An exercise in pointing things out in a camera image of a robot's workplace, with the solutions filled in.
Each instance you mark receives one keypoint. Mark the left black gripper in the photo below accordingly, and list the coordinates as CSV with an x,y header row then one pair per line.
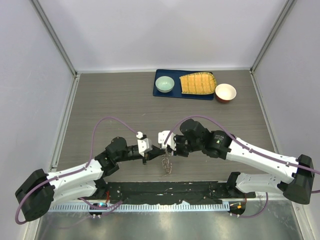
x,y
152,154

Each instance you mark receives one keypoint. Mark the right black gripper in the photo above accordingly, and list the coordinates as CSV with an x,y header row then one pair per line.
x,y
177,137

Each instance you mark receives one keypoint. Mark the metal disc with keyrings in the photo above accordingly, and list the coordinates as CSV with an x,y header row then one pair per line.
x,y
166,164

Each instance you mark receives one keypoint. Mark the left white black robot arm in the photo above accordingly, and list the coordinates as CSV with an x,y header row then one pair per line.
x,y
42,191

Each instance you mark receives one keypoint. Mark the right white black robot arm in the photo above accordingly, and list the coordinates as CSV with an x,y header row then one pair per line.
x,y
292,177

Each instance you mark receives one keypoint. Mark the dark blue tray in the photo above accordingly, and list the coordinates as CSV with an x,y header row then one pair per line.
x,y
176,92

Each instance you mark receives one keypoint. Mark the pale green bowl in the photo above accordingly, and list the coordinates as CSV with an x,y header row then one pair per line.
x,y
164,84

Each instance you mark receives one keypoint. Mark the yellow woven bamboo basket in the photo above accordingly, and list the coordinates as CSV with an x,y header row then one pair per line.
x,y
199,83

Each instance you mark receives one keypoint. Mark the brown bowl white inside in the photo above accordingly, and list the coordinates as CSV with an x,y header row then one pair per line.
x,y
224,93

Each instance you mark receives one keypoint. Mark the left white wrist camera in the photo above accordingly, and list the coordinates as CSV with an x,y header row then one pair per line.
x,y
144,146

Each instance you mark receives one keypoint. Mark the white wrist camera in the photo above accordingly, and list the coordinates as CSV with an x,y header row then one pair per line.
x,y
166,140
144,146

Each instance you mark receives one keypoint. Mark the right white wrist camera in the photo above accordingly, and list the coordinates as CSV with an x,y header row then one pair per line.
x,y
166,140

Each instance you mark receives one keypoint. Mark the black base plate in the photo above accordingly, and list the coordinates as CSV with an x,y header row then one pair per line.
x,y
170,193

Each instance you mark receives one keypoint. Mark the slotted white cable duct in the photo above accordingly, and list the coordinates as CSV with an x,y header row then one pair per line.
x,y
78,206

